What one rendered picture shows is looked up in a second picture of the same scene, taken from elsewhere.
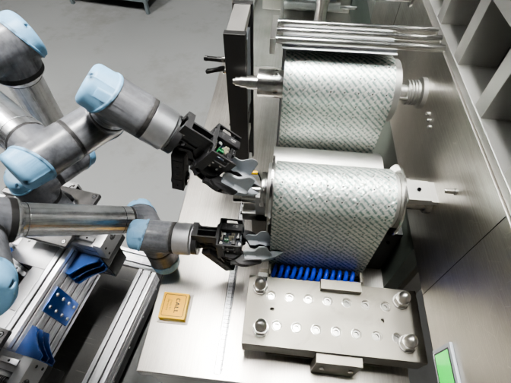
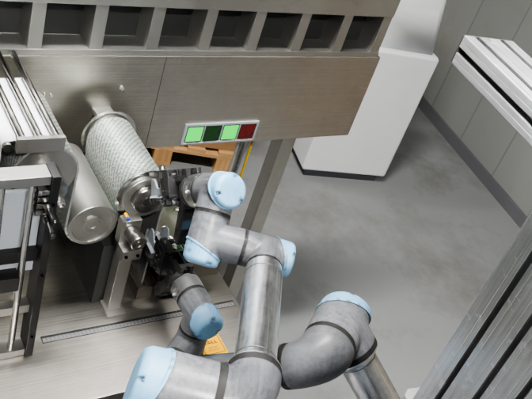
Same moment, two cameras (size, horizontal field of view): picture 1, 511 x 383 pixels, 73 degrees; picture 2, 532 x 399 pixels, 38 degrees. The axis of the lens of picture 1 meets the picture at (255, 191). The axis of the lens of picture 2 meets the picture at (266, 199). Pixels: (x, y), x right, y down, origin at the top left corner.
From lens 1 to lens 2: 1.86 m
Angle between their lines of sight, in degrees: 84
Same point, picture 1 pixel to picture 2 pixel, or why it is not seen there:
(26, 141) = (275, 242)
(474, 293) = (178, 95)
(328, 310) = (164, 215)
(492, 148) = (127, 50)
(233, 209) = (70, 344)
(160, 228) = (199, 294)
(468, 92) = (75, 49)
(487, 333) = (198, 93)
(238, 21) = (29, 171)
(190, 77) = not seen: outside the picture
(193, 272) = not seen: hidden behind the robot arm
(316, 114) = not seen: hidden behind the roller
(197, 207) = (87, 381)
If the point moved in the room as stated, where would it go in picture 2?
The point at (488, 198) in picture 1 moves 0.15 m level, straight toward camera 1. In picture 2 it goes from (149, 63) to (203, 84)
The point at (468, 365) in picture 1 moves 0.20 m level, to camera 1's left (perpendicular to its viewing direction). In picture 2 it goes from (200, 114) to (237, 154)
